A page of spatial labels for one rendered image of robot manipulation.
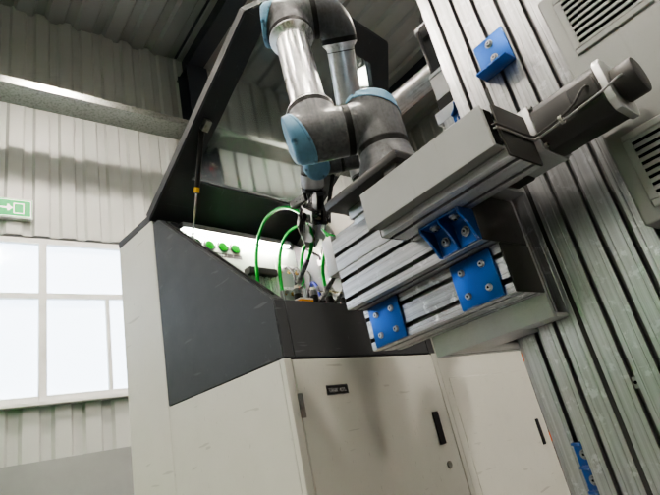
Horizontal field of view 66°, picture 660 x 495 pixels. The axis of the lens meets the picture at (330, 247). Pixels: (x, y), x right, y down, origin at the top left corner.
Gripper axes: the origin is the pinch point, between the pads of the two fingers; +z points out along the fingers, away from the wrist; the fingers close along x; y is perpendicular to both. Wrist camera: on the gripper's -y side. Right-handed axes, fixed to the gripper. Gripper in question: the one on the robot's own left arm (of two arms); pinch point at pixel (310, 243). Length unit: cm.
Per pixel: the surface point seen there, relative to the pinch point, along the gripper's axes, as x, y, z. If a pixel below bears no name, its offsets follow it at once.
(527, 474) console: 55, 59, 86
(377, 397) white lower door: -6, 44, 32
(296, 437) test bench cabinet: -38, 52, 24
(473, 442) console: 31, 52, 63
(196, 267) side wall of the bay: -36.3, -10.5, 3.2
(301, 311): -22.4, 29.9, 5.4
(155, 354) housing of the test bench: -51, -20, 35
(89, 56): 56, -602, -50
